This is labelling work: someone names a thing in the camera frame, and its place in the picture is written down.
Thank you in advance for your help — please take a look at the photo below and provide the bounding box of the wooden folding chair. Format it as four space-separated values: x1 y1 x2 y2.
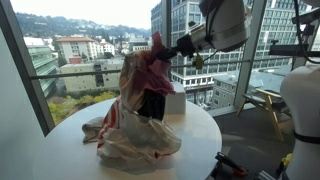
236 87 292 143

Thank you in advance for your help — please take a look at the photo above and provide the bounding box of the dark blue shirt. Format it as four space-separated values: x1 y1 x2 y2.
136 88 167 122

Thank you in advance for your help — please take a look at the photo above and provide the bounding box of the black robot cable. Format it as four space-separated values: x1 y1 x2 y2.
292 0 320 65

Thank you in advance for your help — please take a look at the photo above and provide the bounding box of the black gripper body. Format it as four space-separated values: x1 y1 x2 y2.
173 32 198 58

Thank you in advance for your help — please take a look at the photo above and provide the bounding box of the black red clamp tool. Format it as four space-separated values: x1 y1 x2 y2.
213 151 250 179

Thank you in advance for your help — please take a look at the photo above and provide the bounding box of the black camera stand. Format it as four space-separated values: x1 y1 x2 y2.
268 6 320 68

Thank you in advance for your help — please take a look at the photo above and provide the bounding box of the white storage box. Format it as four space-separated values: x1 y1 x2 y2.
164 81 188 115

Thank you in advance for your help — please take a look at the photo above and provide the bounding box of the pink shirt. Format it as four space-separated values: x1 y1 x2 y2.
134 31 176 98

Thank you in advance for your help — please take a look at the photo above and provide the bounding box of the yellow black tool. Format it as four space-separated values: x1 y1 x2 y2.
275 153 294 176

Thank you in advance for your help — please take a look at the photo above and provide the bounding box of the metal window rail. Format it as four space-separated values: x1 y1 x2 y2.
30 55 301 81

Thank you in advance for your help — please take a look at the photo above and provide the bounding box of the grey cloth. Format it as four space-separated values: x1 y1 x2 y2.
81 116 105 144

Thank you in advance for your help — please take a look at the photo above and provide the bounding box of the white red plastic bag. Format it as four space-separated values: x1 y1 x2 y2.
95 49 183 170

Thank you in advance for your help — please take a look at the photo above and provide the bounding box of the gold green wrist camera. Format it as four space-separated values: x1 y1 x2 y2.
192 52 205 71

